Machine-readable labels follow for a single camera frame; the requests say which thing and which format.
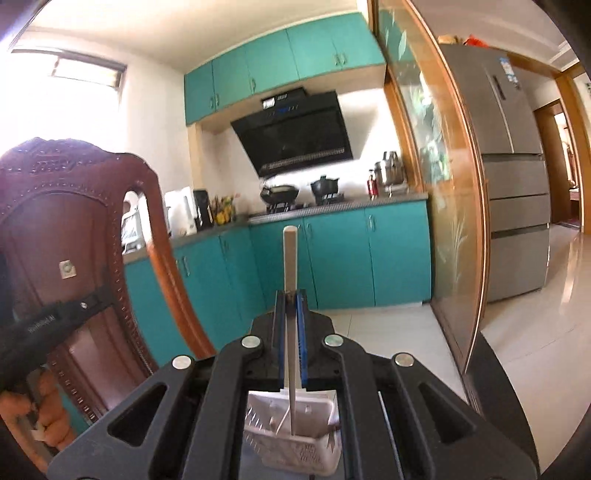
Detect black kitchen appliance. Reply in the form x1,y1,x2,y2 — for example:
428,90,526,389
192,189,214,230

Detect kitchen window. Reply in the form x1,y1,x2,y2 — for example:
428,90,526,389
13,47,128,89

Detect black wok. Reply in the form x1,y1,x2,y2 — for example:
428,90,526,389
259,184,300,205

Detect stainless steel pot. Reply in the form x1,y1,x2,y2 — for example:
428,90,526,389
373,150,408,195

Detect wooden doorway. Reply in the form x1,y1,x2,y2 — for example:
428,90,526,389
533,99,583,227

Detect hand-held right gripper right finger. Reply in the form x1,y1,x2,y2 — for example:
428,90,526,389
297,289,542,480

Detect wood framed glass partition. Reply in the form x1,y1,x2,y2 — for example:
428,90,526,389
368,0,491,416

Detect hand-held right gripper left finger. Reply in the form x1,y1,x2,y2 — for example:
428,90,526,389
46,290,289,480

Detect grey multi-door refrigerator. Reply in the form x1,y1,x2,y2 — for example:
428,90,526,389
438,43,553,304

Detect condiment bottles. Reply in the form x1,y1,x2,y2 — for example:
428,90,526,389
212,195,238,225

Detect teal lower kitchen cabinets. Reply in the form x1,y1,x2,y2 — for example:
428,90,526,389
124,200,433,326

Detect gas stove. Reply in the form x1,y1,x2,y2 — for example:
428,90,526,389
265,194,348,214

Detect grey perforated utensil holder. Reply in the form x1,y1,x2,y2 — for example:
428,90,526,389
244,389,343,477

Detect person's left hand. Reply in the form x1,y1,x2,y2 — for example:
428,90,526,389
0,367,78,455

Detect black lidded cooking pot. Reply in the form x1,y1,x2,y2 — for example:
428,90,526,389
310,175,341,198

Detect teal kitchen cabinets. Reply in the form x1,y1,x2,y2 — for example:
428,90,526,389
124,200,433,326
184,11,387,126

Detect white electric kettle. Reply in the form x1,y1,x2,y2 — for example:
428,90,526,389
163,186,197,237

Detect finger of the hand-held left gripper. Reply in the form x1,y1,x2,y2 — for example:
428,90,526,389
60,286,117,320

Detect carved wooden chair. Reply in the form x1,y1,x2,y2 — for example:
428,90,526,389
0,136,219,462

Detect teal upper kitchen cabinets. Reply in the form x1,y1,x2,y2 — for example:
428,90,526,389
184,11,387,126

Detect black range hood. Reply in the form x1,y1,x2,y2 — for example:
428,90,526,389
230,87,355,179

